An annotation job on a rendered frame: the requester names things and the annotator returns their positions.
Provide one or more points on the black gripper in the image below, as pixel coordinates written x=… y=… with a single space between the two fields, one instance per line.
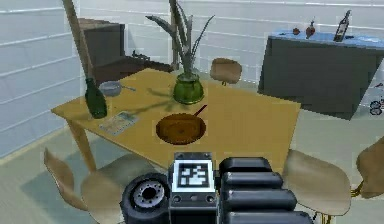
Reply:
x=146 y=196

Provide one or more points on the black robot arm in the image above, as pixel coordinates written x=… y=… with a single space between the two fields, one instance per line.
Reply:
x=246 y=193

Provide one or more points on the yellow wooden dining table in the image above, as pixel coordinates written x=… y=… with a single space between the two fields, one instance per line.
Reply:
x=230 y=123

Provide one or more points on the pale printed book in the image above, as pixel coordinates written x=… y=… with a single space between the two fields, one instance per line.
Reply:
x=118 y=122

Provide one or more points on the dark green glass bottle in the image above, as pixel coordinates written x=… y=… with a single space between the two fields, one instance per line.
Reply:
x=95 y=100

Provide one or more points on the grey bowl with spoon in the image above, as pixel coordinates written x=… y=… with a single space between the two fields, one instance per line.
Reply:
x=111 y=88

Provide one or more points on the house plant in green pot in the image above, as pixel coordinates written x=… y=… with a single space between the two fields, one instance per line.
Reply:
x=187 y=80

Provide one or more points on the tan leaning pole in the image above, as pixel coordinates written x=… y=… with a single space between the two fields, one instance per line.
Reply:
x=77 y=36

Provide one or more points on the dark grey blue-topped counter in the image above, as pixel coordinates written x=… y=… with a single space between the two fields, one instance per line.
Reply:
x=316 y=76

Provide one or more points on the red round-bodied bottle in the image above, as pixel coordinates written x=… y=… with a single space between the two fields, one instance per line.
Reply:
x=310 y=30

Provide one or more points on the dark wine bottle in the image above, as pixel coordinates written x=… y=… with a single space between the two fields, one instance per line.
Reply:
x=342 y=27

